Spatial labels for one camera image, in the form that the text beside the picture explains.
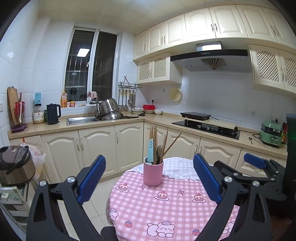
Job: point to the pink utensil holder cup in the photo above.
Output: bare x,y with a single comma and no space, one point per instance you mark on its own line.
152,174

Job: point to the light blue ceramic knife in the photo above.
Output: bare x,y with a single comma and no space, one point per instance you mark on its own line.
150,152

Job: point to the pink checkered tablecloth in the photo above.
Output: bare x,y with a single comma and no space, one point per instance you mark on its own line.
174,210

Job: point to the black gas stove top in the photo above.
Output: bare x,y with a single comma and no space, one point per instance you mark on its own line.
217,130

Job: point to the stainless steel stock pot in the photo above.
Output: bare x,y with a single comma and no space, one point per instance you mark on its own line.
107,106

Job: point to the white bowl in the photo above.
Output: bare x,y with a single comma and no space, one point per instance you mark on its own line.
158,111

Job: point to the glass jar with grains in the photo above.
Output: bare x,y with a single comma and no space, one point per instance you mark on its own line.
38,114

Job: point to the black handled metal fork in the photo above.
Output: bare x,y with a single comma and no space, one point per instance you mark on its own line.
158,160

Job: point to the black induction cooker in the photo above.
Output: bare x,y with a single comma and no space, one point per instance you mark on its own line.
196,116

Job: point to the round bamboo steamer tray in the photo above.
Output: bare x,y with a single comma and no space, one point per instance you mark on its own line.
175,94

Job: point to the black electric kettle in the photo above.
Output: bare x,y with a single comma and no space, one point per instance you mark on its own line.
53,113

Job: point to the dark sauce bottles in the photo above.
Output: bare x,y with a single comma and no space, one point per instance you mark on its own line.
284,133

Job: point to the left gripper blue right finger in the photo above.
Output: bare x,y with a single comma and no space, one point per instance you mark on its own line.
204,171

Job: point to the white plastic bag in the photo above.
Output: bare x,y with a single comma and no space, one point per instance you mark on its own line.
38,159

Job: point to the orange dish soap bottle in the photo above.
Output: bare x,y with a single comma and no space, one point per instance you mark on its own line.
64,99

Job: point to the red container on counter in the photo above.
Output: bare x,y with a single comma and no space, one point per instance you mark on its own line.
149,107

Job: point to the green electric cooker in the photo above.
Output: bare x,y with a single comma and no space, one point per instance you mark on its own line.
271,133

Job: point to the brown rice cooker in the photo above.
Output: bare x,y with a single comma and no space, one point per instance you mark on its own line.
17,166

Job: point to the wooden cutting board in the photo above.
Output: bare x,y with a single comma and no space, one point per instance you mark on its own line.
12,94

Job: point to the stainless steel sink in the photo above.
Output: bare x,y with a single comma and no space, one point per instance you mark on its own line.
81,120

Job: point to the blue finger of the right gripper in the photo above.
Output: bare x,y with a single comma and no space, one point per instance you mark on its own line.
255,161

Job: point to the wall utensil hanging rack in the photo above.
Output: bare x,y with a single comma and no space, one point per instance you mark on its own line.
127,93

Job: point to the light blue box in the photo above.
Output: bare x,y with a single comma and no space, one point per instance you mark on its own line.
37,100

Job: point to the red knife holder rack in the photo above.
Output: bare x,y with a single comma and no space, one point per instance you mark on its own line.
20,114

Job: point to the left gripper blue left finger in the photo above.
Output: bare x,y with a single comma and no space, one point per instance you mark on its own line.
88,178

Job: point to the white metal shelf rack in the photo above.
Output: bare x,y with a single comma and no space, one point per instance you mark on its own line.
16,202

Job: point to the white checkered fringed cloth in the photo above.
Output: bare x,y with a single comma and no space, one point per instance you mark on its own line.
174,168

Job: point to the stainless steel wok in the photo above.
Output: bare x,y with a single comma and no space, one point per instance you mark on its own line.
115,116

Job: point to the cream lower cabinets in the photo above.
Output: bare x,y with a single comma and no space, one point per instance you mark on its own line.
125,146

